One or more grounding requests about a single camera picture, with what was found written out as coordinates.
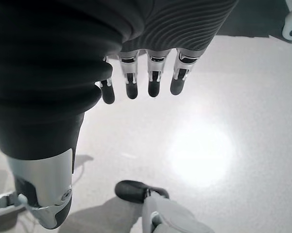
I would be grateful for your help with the grey robot leg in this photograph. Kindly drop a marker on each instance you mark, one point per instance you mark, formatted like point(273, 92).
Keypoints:
point(2, 202)
point(170, 213)

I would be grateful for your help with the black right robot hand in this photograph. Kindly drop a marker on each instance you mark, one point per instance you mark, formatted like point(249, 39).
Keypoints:
point(51, 60)

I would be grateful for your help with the grey right robot leg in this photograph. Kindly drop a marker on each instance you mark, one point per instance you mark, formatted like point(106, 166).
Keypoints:
point(170, 213)

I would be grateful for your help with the grey left robot leg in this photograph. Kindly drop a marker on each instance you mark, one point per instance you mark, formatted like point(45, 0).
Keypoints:
point(2, 202)

